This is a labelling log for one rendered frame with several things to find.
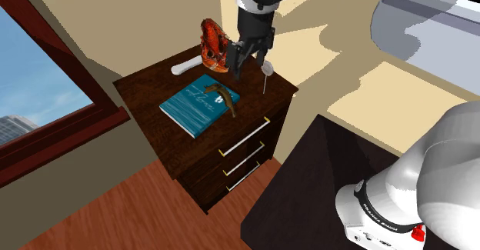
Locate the dark wooden chest of drawers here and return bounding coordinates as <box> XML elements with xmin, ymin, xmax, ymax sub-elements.
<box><xmin>112</xmin><ymin>43</ymin><xmax>300</xmax><ymax>215</ymax></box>

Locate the white bone-shaped toy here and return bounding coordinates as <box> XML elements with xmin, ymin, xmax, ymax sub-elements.
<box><xmin>171</xmin><ymin>55</ymin><xmax>205</xmax><ymax>76</ymax></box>

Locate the dark robot stand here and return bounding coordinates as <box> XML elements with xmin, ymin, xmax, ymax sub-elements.
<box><xmin>239</xmin><ymin>114</ymin><xmax>463</xmax><ymax>250</ymax></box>

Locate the red lobster figure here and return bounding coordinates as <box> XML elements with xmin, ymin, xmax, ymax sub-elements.
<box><xmin>199</xmin><ymin>18</ymin><xmax>231</xmax><ymax>75</ymax></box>

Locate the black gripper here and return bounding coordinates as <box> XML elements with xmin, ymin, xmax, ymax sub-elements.
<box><xmin>226</xmin><ymin>8</ymin><xmax>277</xmax><ymax>81</ymax></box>

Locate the grey bed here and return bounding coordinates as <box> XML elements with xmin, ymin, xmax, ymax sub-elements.
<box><xmin>369</xmin><ymin>0</ymin><xmax>480</xmax><ymax>71</ymax></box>

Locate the white round-headed spoon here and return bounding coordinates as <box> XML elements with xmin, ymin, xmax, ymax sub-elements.
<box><xmin>261</xmin><ymin>62</ymin><xmax>275</xmax><ymax>95</ymax></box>

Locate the blue book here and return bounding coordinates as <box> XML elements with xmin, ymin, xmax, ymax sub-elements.
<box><xmin>158</xmin><ymin>73</ymin><xmax>242</xmax><ymax>139</ymax></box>

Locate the red-framed window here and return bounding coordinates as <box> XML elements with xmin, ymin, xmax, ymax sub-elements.
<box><xmin>0</xmin><ymin>0</ymin><xmax>132</xmax><ymax>188</ymax></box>

